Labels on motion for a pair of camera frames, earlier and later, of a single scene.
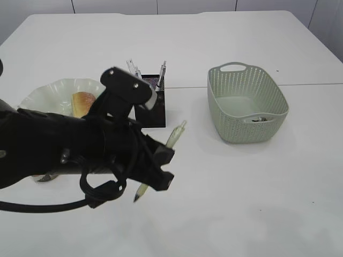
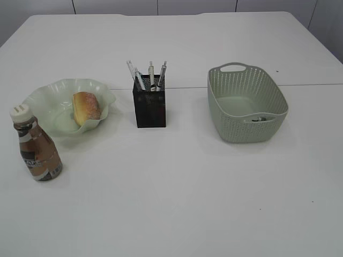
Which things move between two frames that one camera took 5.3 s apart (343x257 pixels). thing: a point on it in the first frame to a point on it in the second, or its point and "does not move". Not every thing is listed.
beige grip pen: [143, 188] to [151, 72]
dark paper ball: [260, 119] does not move
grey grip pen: [161, 83] does not move
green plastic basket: [247, 105] does not move
